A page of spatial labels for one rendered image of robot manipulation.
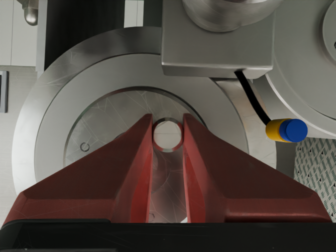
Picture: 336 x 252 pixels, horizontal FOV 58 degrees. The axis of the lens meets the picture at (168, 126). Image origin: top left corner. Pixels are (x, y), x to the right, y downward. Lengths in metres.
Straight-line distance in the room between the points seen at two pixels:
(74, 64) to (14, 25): 3.18
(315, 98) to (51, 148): 0.15
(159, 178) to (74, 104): 0.06
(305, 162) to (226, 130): 0.26
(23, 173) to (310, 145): 0.31
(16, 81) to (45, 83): 0.38
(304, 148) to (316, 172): 0.04
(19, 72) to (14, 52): 2.73
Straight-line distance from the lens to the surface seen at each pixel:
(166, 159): 0.15
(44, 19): 0.20
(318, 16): 0.20
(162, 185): 0.15
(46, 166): 0.18
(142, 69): 0.16
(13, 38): 3.33
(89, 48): 0.18
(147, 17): 0.53
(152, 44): 0.17
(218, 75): 0.15
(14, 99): 0.57
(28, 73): 0.56
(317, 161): 0.38
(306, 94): 0.19
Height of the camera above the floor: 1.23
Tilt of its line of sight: level
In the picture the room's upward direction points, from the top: 178 degrees counter-clockwise
